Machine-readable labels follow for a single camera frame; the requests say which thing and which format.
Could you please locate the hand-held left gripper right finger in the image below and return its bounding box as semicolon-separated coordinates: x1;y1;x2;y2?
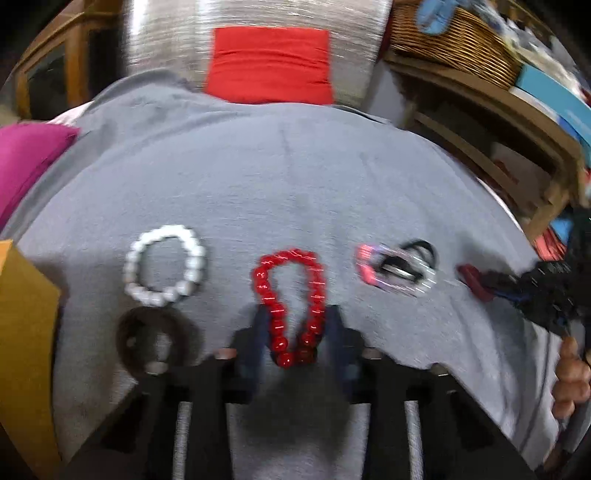
329;304;541;480

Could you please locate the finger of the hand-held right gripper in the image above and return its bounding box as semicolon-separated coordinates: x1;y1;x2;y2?
484;285;536;308
480;268;543;288

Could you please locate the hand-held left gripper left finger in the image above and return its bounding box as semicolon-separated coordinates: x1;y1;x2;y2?
60;305;271;480

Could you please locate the red bead bracelet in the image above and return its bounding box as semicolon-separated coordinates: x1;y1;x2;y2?
252;248;328;368

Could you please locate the purple bead bracelet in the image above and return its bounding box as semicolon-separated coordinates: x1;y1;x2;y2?
355;243;393;287

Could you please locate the large white bead bracelet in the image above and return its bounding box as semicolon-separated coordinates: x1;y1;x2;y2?
124;224;206;306

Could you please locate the orange cardboard box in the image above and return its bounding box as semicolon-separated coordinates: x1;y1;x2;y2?
0;239;63;480

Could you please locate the person's right hand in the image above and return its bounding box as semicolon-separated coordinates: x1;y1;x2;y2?
551;336;591;421

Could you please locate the wooden shelf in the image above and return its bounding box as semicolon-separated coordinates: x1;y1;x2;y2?
382;51;591;243

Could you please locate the grey blanket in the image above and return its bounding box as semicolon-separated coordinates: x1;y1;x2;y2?
9;69;573;480

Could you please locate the blue box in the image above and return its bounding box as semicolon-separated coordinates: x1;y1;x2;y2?
515;62;591;139

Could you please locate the wicker basket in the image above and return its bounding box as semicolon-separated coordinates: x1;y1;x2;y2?
390;0;525;88

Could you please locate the blue cloth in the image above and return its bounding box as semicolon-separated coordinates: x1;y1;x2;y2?
413;0;462;35

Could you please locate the red cushion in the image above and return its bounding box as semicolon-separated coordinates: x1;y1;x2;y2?
204;27;334;104

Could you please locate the pink cushion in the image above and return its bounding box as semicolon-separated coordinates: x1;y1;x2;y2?
0;122;81;227

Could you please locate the silver insulating mat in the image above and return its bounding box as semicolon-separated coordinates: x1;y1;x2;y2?
122;0;393;109

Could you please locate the wooden cabinet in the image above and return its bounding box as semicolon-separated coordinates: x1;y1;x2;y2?
9;7;125;121

